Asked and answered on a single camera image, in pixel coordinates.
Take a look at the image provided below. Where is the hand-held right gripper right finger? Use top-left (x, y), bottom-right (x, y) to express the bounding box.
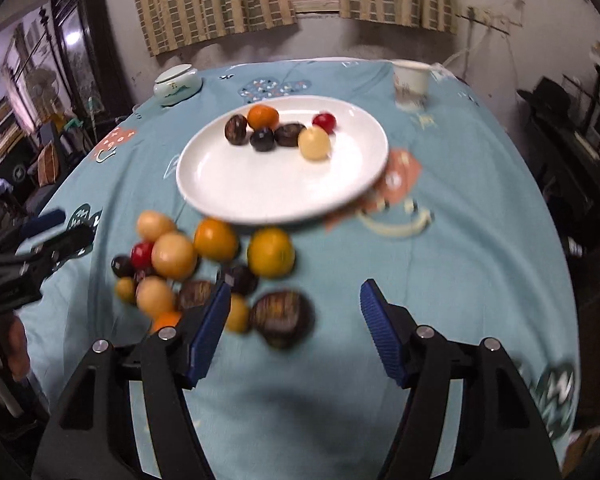
top-left (359, 278), bottom-right (563, 480)

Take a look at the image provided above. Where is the pale yellow round fruit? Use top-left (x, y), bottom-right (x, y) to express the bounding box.
top-left (298, 126), bottom-right (332, 162)
top-left (136, 276), bottom-right (176, 318)

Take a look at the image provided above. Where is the white paper cup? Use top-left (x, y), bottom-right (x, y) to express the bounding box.
top-left (391, 59), bottom-right (443, 111)

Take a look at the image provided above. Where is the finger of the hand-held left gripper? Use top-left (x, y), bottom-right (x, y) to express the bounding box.
top-left (20, 209), bottom-right (67, 238)
top-left (27, 225), bottom-right (95, 283)

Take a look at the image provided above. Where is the standing fan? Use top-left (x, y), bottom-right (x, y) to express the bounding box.
top-left (25, 67), bottom-right (58, 111)

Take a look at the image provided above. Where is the person's left hand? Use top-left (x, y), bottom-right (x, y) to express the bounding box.
top-left (7, 312), bottom-right (31, 382)

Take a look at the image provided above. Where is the brown water chestnut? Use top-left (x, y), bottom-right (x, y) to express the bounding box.
top-left (176, 280), bottom-right (216, 311)
top-left (224, 114), bottom-right (250, 147)
top-left (250, 290), bottom-right (315, 350)
top-left (274, 123), bottom-right (307, 149)

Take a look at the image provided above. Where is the light blue printed tablecloth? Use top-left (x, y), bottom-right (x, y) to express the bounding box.
top-left (17, 57), bottom-right (581, 480)

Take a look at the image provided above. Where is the orange cushion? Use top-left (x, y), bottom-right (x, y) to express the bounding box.
top-left (36, 142), bottom-right (56, 186)

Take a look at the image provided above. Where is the dark wooden cabinet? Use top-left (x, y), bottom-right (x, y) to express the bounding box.
top-left (50, 0), bottom-right (133, 126)

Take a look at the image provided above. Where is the white power cable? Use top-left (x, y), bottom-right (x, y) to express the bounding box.
top-left (442, 46), bottom-right (481, 68)

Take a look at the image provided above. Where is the black hat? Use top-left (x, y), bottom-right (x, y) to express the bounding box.
top-left (517, 76), bottom-right (573, 112)

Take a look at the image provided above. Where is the celadon lidded ceramic jar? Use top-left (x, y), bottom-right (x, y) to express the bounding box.
top-left (153, 64), bottom-right (202, 107)

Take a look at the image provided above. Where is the greenish orange tangerine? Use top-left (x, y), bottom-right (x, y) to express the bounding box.
top-left (247, 227), bottom-right (296, 279)

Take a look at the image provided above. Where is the white oval plate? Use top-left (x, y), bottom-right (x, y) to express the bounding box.
top-left (176, 95), bottom-right (390, 225)

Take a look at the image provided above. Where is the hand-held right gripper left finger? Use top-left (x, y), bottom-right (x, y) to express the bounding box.
top-left (32, 280), bottom-right (232, 480)

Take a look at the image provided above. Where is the dark side furniture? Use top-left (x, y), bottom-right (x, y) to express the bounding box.
top-left (517, 90), bottom-right (600, 261)

